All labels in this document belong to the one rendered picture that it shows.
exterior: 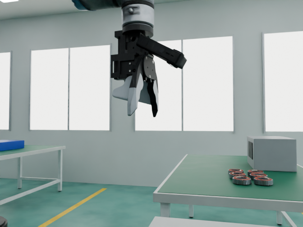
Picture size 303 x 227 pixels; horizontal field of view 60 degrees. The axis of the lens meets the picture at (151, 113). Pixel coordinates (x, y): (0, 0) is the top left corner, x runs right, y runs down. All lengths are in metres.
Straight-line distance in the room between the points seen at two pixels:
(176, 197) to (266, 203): 0.45
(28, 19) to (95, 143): 2.92
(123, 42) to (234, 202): 1.10
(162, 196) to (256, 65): 3.57
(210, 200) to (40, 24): 5.20
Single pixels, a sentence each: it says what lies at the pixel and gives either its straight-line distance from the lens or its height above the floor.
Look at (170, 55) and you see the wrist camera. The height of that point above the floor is 1.28.
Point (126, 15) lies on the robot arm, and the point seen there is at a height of 1.37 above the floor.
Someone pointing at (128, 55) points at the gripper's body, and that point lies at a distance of 0.58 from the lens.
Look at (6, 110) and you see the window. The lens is 6.20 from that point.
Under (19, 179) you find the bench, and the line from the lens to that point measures 5.18.
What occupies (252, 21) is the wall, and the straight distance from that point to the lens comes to 4.93.
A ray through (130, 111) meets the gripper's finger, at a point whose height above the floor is 1.16.
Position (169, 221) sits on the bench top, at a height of 0.75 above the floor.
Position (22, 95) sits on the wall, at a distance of 5.98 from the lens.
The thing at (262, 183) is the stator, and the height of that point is 0.77.
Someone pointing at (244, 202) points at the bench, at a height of 0.73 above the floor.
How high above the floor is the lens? 1.14
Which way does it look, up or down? 2 degrees up
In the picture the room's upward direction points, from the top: straight up
